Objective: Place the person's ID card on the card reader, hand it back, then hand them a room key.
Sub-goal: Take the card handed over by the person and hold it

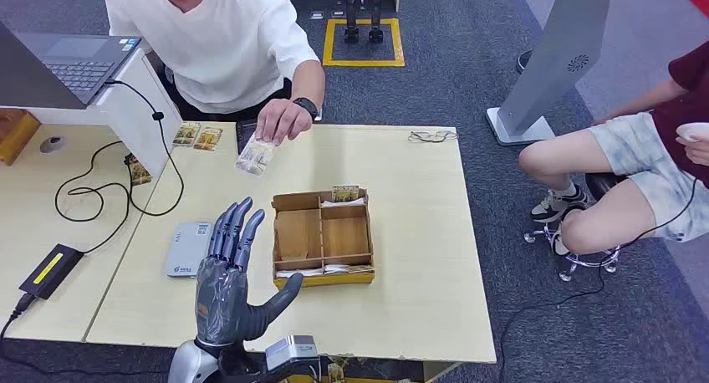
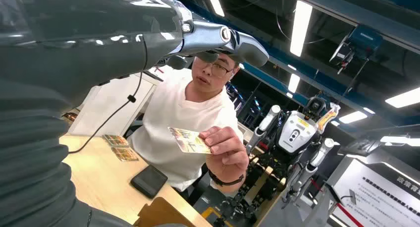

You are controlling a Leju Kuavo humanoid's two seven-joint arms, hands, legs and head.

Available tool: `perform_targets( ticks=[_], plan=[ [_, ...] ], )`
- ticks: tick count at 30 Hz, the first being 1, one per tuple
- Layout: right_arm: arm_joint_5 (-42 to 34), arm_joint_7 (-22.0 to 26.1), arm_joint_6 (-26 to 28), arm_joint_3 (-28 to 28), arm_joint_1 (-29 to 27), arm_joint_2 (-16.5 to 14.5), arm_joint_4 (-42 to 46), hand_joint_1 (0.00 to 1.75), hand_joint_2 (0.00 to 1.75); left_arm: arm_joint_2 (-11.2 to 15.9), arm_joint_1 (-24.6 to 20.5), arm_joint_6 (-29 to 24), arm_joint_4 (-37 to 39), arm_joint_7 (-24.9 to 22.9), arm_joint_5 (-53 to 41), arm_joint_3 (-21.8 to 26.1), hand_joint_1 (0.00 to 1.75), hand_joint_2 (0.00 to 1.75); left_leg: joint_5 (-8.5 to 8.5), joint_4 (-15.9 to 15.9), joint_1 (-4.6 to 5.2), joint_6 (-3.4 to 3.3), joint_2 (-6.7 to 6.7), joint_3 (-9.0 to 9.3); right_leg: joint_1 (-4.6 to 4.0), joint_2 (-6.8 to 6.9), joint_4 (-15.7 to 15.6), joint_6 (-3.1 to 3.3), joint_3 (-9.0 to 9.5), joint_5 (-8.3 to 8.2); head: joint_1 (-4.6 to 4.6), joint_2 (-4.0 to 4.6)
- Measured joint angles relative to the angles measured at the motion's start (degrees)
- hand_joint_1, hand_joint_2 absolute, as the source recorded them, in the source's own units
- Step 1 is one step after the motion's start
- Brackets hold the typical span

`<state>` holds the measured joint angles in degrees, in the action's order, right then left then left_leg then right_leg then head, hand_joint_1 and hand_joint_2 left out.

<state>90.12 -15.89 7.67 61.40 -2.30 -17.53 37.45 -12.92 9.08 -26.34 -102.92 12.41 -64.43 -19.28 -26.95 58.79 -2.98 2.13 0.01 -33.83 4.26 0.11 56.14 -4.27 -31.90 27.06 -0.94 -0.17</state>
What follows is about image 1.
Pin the pale printed ID card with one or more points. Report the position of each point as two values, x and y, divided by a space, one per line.
255 158

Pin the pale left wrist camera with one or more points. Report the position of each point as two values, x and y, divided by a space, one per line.
291 350

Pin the black yellow-labelled power adapter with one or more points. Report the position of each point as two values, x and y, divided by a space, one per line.
50 269

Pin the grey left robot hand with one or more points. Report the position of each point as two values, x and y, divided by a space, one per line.
221 297

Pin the white laptop stand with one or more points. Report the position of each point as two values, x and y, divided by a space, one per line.
138 114

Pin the black smartphone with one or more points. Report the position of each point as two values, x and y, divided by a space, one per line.
243 134

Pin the person's left forearm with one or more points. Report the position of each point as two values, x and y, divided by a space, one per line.
310 81

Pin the person's right forearm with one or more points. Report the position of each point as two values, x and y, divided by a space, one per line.
642 99

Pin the white paper card sleeves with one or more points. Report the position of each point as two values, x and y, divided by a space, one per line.
348 268
299 272
343 202

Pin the black wristwatch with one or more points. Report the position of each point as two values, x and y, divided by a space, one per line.
307 106

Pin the small metal floor socket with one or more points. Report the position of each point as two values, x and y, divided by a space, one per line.
317 15

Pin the black robot leg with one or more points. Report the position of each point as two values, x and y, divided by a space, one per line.
376 15
350 15

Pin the wooden organizer tray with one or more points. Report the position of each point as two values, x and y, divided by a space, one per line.
343 239

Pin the orange wooden box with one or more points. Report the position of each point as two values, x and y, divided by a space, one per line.
16 136

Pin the person's left hand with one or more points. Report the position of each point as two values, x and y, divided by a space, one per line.
282 120
699 152

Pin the person's right hand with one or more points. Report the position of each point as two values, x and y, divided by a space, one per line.
602 119

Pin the grey laptop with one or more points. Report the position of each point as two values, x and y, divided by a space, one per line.
83 64

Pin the black chrome-based stool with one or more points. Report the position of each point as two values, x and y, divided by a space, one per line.
604 185

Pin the white cup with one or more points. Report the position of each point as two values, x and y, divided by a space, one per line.
695 131

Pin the grey kiosk stand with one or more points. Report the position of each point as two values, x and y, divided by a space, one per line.
554 64

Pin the round dark-rimmed disc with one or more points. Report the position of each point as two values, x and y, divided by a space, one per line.
522 62

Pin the person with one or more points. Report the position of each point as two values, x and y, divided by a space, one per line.
637 164
221 48

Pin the clear-framed eyeglasses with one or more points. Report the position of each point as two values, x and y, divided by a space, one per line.
416 135

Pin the grey card reader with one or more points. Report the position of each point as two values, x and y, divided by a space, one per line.
185 250

